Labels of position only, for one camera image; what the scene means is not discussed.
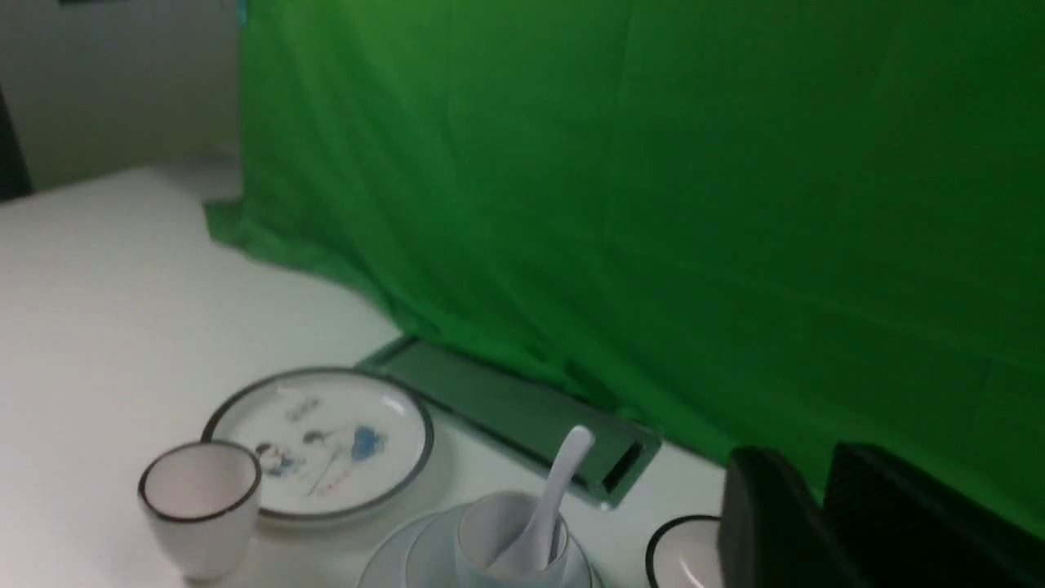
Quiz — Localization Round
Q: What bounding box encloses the black-rimmed white bowl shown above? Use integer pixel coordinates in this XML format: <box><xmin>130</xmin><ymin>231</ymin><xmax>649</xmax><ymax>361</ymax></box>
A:
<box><xmin>645</xmin><ymin>514</ymin><xmax>724</xmax><ymax>587</ymax></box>

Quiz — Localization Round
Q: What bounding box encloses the pale blue cup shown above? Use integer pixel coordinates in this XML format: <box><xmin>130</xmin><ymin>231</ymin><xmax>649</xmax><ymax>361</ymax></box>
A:
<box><xmin>455</xmin><ymin>491</ymin><xmax>572</xmax><ymax>587</ymax></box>

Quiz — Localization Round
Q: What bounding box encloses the pale blue shallow bowl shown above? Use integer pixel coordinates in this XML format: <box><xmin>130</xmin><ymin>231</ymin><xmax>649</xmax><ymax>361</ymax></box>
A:
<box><xmin>403</xmin><ymin>503</ymin><xmax>604</xmax><ymax>587</ymax></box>

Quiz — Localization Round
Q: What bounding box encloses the metal table cable hatch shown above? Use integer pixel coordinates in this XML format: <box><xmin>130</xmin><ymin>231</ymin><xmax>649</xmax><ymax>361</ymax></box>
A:
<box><xmin>355</xmin><ymin>337</ymin><xmax>663</xmax><ymax>510</ymax></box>

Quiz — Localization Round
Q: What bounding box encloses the black-rimmed white cup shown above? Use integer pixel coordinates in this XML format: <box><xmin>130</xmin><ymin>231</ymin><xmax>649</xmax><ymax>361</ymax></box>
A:
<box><xmin>136</xmin><ymin>440</ymin><xmax>264</xmax><ymax>583</ymax></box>

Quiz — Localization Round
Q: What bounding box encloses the green backdrop cloth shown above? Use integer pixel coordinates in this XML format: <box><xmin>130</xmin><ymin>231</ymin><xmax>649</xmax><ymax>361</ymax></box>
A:
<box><xmin>207</xmin><ymin>1</ymin><xmax>1044</xmax><ymax>536</ymax></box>

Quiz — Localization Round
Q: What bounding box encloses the pale blue plate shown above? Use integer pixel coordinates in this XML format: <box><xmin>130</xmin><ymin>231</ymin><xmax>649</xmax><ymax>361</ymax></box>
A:
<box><xmin>356</xmin><ymin>510</ymin><xmax>605</xmax><ymax>588</ymax></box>

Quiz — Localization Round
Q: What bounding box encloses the plain white ceramic spoon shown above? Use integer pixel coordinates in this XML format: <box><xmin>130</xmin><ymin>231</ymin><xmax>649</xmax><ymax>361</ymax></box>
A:
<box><xmin>488</xmin><ymin>425</ymin><xmax>596</xmax><ymax>577</ymax></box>

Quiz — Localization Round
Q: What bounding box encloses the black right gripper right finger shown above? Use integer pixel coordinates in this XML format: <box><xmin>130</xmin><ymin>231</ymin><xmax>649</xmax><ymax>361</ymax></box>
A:
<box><xmin>822</xmin><ymin>443</ymin><xmax>1044</xmax><ymax>587</ymax></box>

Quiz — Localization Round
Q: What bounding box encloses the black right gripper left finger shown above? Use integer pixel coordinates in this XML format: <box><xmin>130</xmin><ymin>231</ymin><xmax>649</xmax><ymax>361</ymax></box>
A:
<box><xmin>717</xmin><ymin>446</ymin><xmax>866</xmax><ymax>587</ymax></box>

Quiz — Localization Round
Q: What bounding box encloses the black-rimmed illustrated plate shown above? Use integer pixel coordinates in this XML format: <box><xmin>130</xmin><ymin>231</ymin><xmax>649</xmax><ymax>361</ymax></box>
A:
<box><xmin>201</xmin><ymin>366</ymin><xmax>434</xmax><ymax>530</ymax></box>

